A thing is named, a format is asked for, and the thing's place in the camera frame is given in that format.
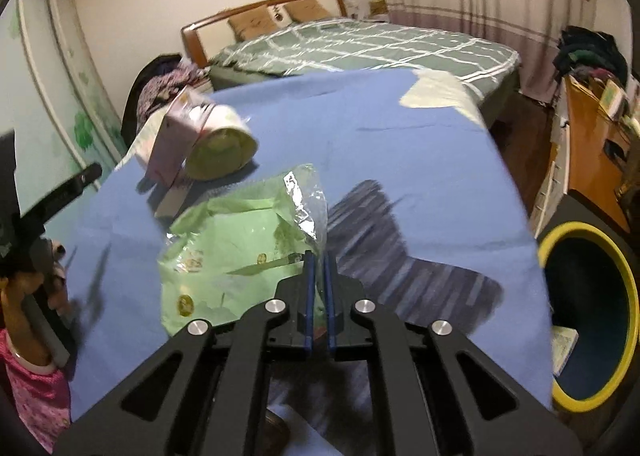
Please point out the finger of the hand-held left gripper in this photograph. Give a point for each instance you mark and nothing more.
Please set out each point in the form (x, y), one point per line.
(65, 191)

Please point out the person's left hand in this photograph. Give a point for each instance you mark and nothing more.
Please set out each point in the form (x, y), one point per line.
(20, 311)

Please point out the light green cup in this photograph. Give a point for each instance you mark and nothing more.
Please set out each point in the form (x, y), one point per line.
(220, 151)

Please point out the yellow rimmed trash bin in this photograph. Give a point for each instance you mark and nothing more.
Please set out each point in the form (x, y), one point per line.
(590, 311)

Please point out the blue printed tablecloth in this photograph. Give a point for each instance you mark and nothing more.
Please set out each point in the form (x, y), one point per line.
(400, 146)

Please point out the wooden desk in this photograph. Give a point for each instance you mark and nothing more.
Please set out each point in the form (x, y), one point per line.
(585, 156)

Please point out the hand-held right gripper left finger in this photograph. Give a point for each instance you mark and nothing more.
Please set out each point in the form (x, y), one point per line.
(310, 296)

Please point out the sliding wardrobe door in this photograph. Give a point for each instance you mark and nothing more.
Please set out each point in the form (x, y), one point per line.
(50, 86)

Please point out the brown pillow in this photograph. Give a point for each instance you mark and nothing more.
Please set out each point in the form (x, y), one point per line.
(307, 10)
(252, 23)

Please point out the green checked duvet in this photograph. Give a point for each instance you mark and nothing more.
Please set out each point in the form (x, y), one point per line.
(375, 46)

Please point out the tissue box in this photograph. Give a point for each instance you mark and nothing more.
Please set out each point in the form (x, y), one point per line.
(379, 6)

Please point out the wooden bed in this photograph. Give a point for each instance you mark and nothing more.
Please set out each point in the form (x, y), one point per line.
(200, 31)

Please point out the green white book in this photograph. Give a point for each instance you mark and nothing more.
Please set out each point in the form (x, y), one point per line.
(611, 101)

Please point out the pile of dark clothes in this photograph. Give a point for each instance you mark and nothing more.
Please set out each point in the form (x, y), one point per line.
(590, 53)

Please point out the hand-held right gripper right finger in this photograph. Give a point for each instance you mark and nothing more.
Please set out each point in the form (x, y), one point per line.
(330, 296)

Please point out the green plastic bag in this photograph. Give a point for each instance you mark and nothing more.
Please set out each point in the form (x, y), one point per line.
(235, 246)

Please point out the pink milk carton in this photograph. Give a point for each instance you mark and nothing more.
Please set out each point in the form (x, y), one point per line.
(170, 146)

